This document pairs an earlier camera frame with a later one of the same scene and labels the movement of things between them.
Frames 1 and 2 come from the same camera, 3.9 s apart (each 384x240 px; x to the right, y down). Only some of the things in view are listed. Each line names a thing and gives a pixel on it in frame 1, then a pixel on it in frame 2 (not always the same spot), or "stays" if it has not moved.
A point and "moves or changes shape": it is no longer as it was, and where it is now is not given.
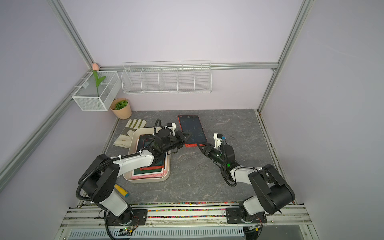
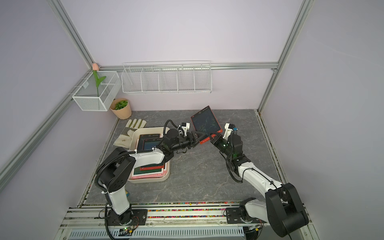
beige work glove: (123, 139) stays
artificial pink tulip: (95, 68) stays
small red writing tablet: (191, 124) moves or changes shape
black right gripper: (209, 149) to (213, 140)
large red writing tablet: (158, 163) stays
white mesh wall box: (98, 91) stays
